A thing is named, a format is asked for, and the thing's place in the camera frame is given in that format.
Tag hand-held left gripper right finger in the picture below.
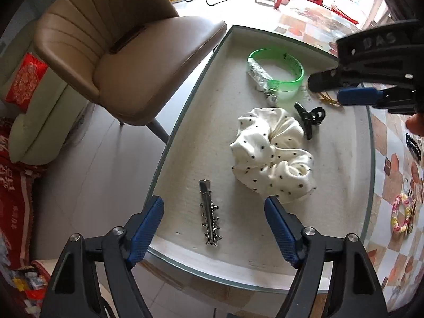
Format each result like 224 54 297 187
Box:
265 196 388 318

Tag colourful bead bracelet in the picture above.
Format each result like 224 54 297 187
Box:
391 193 414 239

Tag black beaded hair clip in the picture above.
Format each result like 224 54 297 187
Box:
405 132 423 161

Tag person's right hand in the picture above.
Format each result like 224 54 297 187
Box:
406 114 424 136

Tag green translucent bracelet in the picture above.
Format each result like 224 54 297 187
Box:
247 49 304 101

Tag pale green sofa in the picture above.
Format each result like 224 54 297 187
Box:
0 40 96 166

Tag red patterned cushion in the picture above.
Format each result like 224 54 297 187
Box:
5 52 48 110

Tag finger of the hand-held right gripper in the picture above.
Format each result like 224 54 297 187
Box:
308 69 414 92
338 88 424 115

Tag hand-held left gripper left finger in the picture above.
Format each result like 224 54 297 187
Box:
40 196 164 318

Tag red printed blanket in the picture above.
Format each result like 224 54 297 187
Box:
0 119 37 269

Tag white polka dot scrunchie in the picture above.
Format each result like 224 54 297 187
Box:
230 108 317 204

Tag gold wire bracelet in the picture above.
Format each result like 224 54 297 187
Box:
315 93 343 107

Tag checkered printed tablecloth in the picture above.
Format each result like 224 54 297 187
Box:
275 0 424 312

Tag grey shallow tray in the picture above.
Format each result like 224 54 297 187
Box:
146 25 376 294

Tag silver spiked hair clip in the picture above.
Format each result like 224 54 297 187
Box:
199 179 223 247

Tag colourful small boxes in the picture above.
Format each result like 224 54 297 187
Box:
10 262 50 302

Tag beige leather chair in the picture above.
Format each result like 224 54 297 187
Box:
33 0 227 143

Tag black claw clip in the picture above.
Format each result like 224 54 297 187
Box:
294 103 327 140

